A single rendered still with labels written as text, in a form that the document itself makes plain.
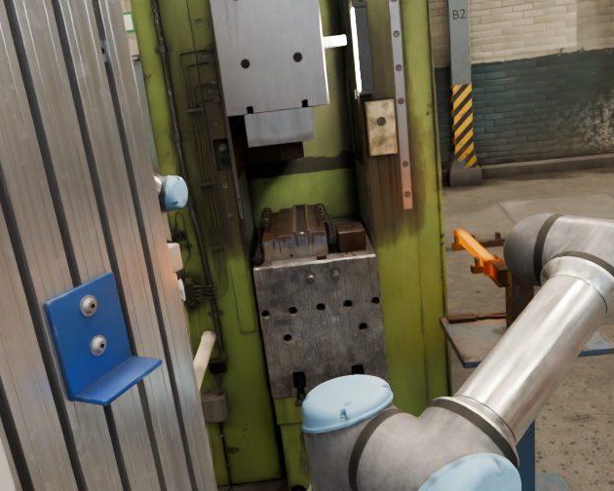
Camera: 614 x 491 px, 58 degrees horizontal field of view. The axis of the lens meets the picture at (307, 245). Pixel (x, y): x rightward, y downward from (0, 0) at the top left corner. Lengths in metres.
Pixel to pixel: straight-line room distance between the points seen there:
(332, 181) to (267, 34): 0.72
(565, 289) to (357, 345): 1.08
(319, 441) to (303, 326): 1.07
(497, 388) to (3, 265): 0.52
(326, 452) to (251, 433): 1.48
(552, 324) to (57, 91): 0.60
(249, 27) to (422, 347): 1.21
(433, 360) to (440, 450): 1.48
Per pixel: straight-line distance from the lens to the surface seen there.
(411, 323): 2.01
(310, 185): 2.17
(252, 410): 2.13
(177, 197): 1.23
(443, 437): 0.64
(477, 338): 1.68
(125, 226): 0.55
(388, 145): 1.82
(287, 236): 1.72
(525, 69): 7.79
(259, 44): 1.67
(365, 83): 1.78
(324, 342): 1.78
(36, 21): 0.51
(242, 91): 1.67
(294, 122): 1.67
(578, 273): 0.82
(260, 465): 2.26
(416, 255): 1.93
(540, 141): 7.89
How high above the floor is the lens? 1.41
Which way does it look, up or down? 16 degrees down
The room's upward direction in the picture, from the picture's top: 7 degrees counter-clockwise
